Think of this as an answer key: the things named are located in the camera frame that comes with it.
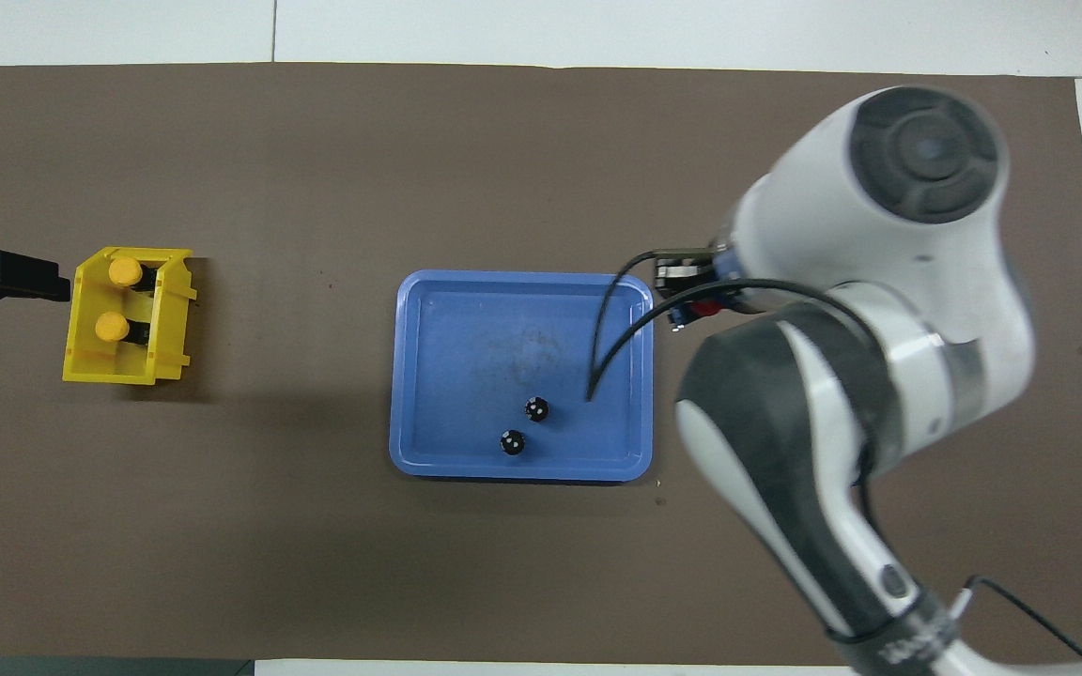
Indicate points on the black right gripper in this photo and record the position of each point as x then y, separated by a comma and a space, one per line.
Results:
727, 268

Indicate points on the blue plastic tray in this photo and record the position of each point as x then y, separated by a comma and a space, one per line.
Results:
466, 376

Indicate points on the yellow plastic storage bin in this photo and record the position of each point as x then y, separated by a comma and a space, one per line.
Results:
81, 361

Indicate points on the brown paper table mat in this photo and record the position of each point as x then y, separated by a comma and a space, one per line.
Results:
316, 563

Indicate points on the black cylindrical capacitor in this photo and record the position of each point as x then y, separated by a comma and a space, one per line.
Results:
512, 443
536, 409

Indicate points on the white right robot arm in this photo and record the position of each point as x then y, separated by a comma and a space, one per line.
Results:
926, 235

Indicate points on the red push button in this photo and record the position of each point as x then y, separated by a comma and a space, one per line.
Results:
707, 307

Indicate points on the yellow push button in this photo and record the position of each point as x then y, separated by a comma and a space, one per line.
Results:
112, 327
125, 272

